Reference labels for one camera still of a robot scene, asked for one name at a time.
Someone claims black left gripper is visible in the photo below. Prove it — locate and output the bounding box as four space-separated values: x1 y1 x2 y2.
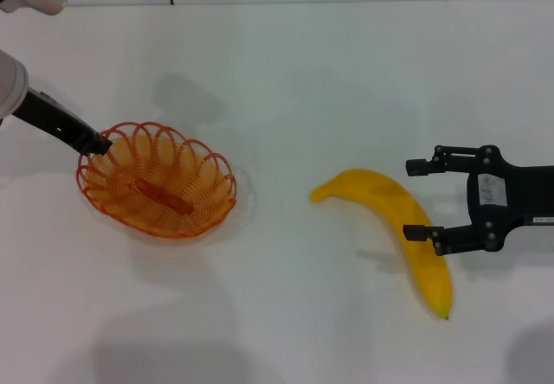
12 87 113 157

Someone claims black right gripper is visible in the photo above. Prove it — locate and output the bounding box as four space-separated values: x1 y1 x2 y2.
403 144 554 257

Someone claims orange wire basket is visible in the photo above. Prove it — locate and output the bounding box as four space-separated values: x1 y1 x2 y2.
76 120 238 239

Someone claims yellow banana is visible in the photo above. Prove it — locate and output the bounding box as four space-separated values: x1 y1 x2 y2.
309 167 454 321

